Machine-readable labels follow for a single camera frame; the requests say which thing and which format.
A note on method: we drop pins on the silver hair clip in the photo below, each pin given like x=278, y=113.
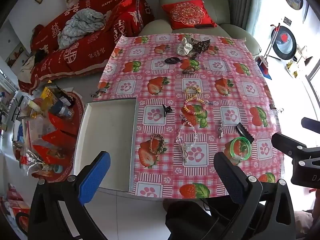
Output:
x=184, y=153

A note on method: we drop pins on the white shallow tray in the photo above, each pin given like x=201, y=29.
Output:
x=107, y=140

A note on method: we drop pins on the red embroidered cushion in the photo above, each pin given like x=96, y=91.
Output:
x=187, y=13

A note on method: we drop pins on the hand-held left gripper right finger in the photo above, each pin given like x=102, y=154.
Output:
x=231, y=180

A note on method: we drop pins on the clear bead hair pin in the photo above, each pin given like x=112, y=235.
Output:
x=212, y=103

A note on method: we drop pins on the small black hair claw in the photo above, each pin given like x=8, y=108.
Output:
x=166, y=110

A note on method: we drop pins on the large black hair claw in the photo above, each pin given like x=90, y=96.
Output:
x=243, y=130

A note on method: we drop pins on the yellow snack packet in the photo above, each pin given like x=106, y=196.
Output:
x=47, y=93

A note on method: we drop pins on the person's dark trousers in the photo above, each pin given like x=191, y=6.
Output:
x=190, y=217

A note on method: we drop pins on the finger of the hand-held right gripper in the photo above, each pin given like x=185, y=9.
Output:
x=287, y=145
x=311, y=124

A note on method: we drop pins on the red and white rods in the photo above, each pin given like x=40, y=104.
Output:
x=271, y=42

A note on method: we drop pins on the pink strawberry print tablecloth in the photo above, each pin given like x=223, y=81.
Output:
x=175, y=85

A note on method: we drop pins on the grey knitted blanket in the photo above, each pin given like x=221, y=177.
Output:
x=80, y=25

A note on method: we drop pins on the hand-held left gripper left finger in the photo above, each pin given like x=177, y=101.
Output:
x=95, y=177

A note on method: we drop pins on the black binder clip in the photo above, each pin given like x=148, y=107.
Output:
x=274, y=106
x=103, y=86

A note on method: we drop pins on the small silver spring clip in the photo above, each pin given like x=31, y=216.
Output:
x=205, y=67

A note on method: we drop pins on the leopard print scrunchie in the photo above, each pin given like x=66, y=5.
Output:
x=201, y=45

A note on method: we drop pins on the green bangle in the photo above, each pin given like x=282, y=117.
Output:
x=232, y=148

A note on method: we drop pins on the round red side table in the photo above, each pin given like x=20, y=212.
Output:
x=70, y=130

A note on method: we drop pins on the white scrunchie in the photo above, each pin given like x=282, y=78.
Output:
x=183, y=47

